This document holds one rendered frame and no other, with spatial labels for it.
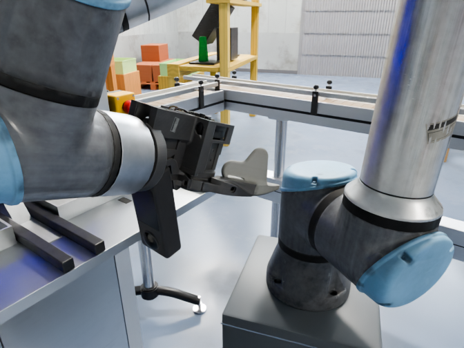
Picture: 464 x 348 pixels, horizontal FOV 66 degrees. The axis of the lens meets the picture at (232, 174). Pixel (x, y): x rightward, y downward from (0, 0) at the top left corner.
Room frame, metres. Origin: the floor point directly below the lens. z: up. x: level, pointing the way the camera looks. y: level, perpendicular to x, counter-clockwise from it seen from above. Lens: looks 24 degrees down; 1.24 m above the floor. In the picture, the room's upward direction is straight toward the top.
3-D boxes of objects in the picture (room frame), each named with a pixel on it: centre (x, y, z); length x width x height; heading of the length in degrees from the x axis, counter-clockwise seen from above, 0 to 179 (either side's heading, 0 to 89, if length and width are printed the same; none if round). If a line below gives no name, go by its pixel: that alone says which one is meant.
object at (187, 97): (1.37, 0.28, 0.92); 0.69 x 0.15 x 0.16; 144
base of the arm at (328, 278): (0.52, -0.14, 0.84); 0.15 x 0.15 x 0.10
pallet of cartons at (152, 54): (7.18, 1.38, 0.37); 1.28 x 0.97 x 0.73; 162
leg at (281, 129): (1.52, -0.22, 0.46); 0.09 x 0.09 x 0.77; 54
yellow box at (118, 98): (1.05, 0.34, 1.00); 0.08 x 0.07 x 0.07; 54
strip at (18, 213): (0.56, 0.37, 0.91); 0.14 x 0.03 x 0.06; 55
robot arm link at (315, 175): (0.51, -0.14, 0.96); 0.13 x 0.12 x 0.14; 25
